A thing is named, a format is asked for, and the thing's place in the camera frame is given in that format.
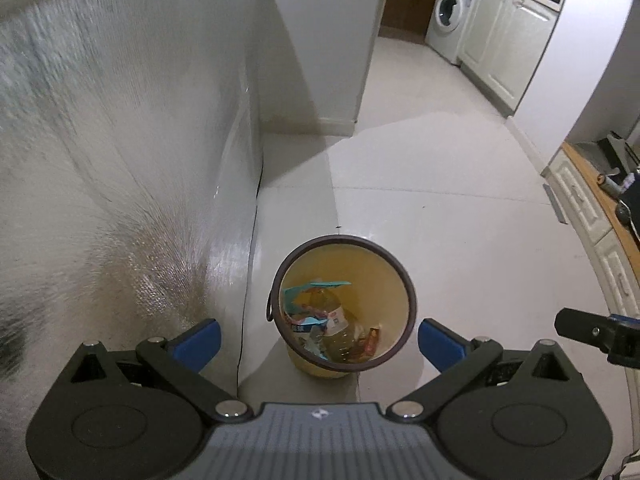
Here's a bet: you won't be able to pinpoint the white washing machine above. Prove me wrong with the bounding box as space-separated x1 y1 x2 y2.
425 0 474 66

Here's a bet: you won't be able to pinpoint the yellow trash bin dark rim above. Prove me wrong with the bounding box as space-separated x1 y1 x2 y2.
266 235 418 379

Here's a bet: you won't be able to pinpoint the large clear plastic bottle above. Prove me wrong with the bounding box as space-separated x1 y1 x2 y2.
292 286 369 363

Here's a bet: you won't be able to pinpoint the white drawer cabinet wooden top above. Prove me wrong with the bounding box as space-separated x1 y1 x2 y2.
542 143 639 318

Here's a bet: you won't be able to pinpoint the white kitchen cabinets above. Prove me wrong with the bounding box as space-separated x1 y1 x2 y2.
459 0 559 113

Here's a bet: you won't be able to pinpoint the red cigarette pack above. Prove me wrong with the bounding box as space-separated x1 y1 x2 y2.
362 327 380 359

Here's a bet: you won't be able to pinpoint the black floor cable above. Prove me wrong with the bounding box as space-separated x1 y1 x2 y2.
234 159 266 396

